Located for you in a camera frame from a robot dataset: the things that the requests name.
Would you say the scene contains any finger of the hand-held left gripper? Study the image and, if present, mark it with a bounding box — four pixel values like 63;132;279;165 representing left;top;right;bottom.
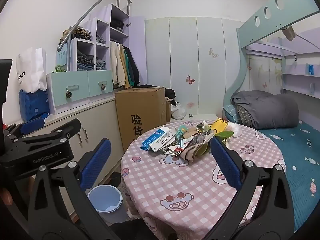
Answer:
15;119;82;147
4;117;47;137

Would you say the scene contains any pile of wrappers and packets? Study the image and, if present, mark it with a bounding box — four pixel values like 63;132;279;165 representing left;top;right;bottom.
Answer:
140;118;244;164

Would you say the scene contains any folded jeans stack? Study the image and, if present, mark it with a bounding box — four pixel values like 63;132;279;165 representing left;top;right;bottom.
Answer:
77;50;95;71

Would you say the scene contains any black hanging coat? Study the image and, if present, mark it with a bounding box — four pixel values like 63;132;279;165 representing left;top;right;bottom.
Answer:
124;45;140;88

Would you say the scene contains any lavender white shelf unit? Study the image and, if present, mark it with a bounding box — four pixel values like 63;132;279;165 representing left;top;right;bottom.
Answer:
67;3;146;90

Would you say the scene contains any white low cabinet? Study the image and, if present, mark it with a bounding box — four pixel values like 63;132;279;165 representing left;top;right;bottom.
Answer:
24;95;125;205

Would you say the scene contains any large cardboard box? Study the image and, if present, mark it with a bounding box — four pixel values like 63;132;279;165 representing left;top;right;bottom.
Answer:
114;86;172;153

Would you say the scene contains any white paper bag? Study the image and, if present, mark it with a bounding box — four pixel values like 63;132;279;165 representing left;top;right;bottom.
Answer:
16;47;47;93

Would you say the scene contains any tan hanging cloth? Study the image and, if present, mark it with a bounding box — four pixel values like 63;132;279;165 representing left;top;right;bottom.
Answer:
281;26;297;42

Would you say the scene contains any black clothing heap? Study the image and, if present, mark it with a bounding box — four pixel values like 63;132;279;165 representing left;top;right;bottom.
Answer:
165;88;177;105

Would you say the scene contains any person's left hand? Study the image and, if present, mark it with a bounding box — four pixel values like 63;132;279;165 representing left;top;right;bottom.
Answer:
0;187;13;207

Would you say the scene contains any blue shopping bag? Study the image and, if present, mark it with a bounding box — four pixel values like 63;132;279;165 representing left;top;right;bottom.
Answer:
19;88;50;122

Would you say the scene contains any green hanging garment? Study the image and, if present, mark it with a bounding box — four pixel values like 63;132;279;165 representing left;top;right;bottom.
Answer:
124;47;132;88

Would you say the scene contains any light blue trash bin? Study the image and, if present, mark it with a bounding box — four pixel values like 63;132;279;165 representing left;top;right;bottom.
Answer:
87;184;127;222

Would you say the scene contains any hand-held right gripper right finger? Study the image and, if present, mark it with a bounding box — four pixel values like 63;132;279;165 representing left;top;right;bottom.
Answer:
197;137;295;240

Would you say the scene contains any light blue storage box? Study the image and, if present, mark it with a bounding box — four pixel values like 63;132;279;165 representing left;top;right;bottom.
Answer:
55;42;72;68

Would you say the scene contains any brown clothes heap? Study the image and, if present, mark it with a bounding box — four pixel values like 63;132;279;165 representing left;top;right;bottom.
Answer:
60;26;92;43

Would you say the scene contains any red storage bench white top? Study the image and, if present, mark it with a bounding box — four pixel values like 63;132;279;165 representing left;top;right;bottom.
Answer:
186;114;218;123

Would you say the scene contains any blue checked pillow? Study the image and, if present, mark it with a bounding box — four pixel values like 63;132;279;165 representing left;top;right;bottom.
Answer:
222;104;240;123

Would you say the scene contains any yellow snack packet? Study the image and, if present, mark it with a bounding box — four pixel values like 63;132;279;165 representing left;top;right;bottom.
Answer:
212;118;229;134

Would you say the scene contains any cream hanging jacket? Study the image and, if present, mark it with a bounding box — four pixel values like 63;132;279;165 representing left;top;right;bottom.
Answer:
110;42;125;87

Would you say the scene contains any blue white medicine box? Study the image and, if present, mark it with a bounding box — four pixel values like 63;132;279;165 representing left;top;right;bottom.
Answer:
140;127;172;151

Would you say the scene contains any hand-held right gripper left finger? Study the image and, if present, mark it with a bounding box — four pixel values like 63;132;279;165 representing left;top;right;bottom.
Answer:
26;138;120;240

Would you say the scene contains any grey rolled quilt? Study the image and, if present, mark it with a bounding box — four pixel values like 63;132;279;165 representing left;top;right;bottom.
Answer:
231;90;299;130

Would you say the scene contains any white plastic bag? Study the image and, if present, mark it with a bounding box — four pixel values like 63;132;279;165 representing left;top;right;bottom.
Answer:
171;102;187;120

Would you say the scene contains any green leaf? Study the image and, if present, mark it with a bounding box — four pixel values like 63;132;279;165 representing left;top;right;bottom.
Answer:
197;131;234;155

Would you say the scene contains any pale wardrobe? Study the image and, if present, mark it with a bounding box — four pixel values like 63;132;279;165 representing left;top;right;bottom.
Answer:
145;16;244;115

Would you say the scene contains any teal printed bedsheet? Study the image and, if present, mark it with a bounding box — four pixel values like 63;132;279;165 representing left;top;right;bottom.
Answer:
257;120;320;235

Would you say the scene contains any pink checked tablecloth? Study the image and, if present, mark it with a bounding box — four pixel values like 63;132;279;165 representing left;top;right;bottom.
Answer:
120;119;287;240

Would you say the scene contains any mint drawer unit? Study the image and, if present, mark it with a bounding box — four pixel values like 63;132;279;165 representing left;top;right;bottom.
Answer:
46;69;114;115

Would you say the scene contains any grey metal handrail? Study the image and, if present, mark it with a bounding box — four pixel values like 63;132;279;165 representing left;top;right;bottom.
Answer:
57;0;132;52

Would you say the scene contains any mint bunk bed frame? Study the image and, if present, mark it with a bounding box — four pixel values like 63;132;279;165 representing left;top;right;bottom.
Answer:
222;0;320;123

